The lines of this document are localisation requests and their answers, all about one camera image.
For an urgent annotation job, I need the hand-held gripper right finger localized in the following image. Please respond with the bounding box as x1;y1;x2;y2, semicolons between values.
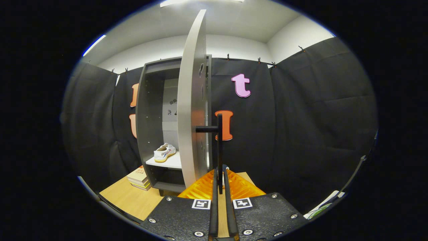
222;166;310;241

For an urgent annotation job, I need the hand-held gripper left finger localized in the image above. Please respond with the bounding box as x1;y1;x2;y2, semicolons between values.
140;169;219;241

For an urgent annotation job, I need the white canvas shoe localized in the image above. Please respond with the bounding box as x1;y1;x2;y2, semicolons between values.
153;143;177;163

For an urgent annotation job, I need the beige shoe cabinet door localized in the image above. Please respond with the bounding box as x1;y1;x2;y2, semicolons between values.
177;9;224;194

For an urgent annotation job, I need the dark grey shoe cabinet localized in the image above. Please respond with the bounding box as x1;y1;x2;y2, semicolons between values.
135;55;213;197

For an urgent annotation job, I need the stack of books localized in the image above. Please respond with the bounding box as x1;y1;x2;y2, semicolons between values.
126;166;151;191

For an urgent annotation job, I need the black backdrop cloth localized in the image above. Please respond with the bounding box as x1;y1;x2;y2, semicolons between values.
62;37;378;215

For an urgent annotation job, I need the ceiling light strip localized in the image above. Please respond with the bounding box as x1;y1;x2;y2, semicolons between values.
82;34;106;57

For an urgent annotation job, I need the ceiling light panel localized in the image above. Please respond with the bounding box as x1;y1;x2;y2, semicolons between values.
160;0;244;8

